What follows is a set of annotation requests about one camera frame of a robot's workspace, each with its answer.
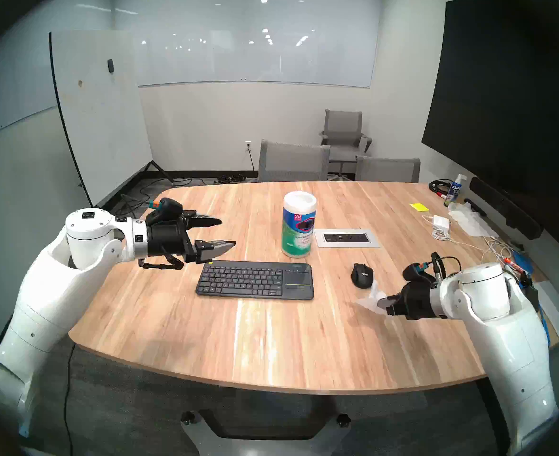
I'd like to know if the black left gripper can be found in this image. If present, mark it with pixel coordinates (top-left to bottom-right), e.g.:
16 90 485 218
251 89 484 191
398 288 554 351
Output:
144 212 237 265

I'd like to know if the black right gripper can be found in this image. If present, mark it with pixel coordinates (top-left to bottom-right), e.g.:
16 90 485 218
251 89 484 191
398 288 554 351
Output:
376 282 435 321

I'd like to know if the white disinfecting wipe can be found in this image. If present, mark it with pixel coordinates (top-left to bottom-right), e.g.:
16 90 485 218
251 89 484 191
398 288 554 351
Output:
355 279 387 314

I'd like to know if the black Logitech mouse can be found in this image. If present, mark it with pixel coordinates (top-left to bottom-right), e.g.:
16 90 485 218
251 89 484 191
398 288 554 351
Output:
351 263 373 288

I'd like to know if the black Logitech keyboard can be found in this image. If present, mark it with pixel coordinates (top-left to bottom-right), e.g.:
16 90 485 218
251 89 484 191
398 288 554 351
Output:
195 259 315 300

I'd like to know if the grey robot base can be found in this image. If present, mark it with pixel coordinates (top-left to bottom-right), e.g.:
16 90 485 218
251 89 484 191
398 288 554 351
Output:
181 409 351 456

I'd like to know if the disinfecting wipes canister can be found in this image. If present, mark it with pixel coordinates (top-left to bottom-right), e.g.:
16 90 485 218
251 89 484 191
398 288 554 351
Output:
281 191 318 259

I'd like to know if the white table power outlet panel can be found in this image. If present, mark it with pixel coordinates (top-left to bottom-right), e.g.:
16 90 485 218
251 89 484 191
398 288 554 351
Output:
314 228 381 248

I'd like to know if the grey mesh office chair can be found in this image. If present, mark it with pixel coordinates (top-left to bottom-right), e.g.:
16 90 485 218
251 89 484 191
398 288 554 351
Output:
257 139 331 183
355 156 421 183

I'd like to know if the crumpled white tissue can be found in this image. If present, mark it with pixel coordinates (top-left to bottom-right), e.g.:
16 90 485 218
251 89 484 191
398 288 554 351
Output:
447 202 499 238

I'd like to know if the blue whiteboard cleaner spray bottle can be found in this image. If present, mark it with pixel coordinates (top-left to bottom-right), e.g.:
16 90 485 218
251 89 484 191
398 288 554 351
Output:
444 174 467 208

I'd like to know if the blue flat packet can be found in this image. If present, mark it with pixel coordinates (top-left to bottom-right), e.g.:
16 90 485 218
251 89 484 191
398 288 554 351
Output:
511 251 535 275

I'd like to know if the black and yellow box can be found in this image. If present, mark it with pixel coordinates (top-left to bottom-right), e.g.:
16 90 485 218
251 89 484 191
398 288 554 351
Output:
522 275 540 313

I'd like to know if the black video conference bar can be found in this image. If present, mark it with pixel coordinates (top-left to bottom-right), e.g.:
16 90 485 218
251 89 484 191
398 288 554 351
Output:
469 176 544 240

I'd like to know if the mobile whiteboard on stand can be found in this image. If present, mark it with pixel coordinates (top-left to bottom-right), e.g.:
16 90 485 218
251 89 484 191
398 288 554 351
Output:
49 30 176 213

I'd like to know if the grey office chair with armrests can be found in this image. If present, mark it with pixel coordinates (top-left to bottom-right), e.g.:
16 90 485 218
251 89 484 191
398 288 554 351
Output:
319 109 372 181

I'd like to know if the large black TV screen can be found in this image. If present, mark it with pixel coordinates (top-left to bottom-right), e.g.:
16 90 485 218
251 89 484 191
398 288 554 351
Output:
421 0 559 223

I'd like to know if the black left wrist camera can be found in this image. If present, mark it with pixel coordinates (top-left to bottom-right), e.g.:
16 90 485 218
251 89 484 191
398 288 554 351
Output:
146 198 184 223

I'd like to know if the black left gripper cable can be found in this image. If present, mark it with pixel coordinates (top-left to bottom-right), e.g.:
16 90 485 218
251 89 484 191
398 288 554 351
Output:
137 253 185 271

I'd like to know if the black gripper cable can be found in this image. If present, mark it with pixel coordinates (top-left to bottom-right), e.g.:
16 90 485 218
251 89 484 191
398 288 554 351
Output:
422 252 462 282
137 253 185 271

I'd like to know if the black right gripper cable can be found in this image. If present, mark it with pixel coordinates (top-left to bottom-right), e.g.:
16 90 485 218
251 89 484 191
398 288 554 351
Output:
422 252 462 282

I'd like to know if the thin black floor cable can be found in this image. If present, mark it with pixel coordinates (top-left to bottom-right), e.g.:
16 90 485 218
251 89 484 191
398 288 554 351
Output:
111 175 213 218

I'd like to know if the white charger cable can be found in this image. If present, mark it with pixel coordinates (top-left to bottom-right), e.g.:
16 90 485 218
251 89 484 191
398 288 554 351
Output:
422 215 514 270

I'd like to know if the glass wall whiteboard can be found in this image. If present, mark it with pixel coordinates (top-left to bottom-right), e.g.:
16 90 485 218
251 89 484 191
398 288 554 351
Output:
113 0 373 89

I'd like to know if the black hanging power cable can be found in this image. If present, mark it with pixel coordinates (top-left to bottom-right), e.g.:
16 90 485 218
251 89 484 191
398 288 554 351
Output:
62 346 76 456

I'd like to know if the wall board with writing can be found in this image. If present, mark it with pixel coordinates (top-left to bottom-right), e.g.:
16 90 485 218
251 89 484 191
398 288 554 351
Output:
0 47 60 147

